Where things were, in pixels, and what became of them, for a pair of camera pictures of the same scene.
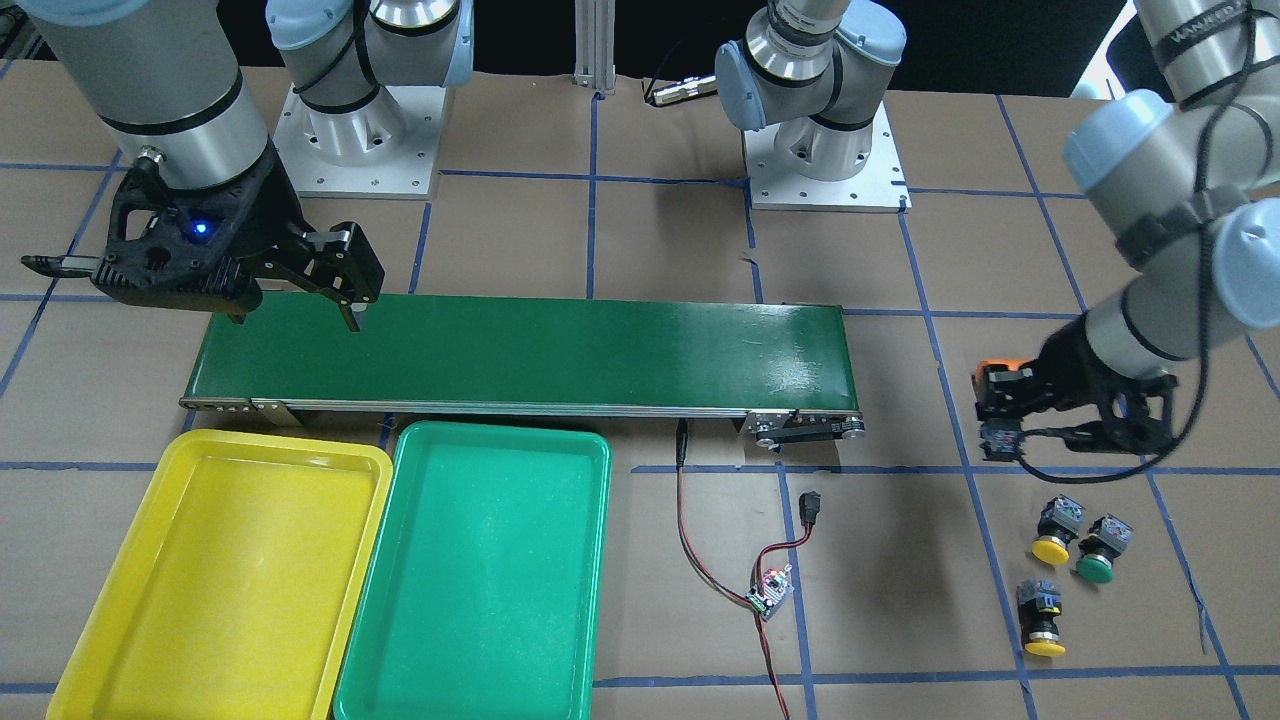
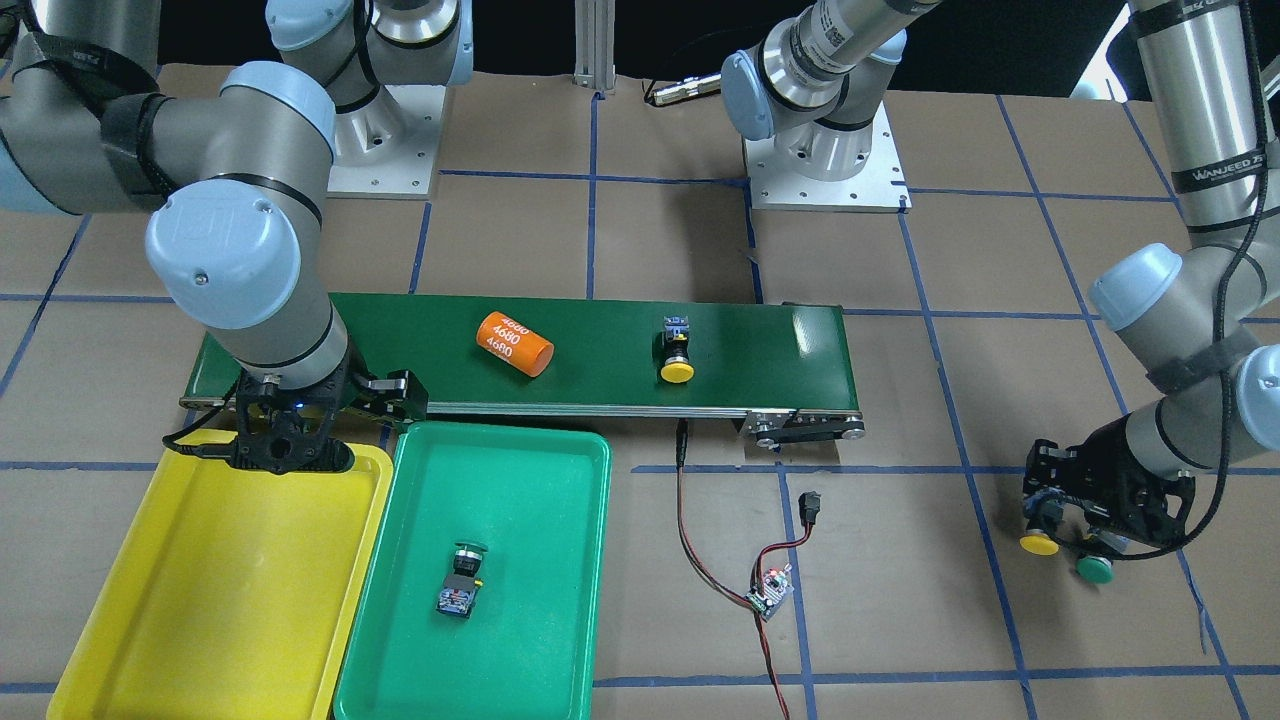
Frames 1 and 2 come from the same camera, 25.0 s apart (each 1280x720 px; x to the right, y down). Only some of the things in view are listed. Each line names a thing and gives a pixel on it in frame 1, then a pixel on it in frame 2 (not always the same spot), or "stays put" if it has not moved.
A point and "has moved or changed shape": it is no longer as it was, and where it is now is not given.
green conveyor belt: [791, 369] stays put
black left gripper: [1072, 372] to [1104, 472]
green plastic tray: [482, 594] stays put
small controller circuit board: [772, 592] stays put
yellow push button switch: [1060, 522] has moved or changed shape
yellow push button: [1039, 603] to [677, 368]
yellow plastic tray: [242, 593] stays put
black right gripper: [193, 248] to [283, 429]
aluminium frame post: [594, 45] stays put
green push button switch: [1002, 439] to [459, 587]
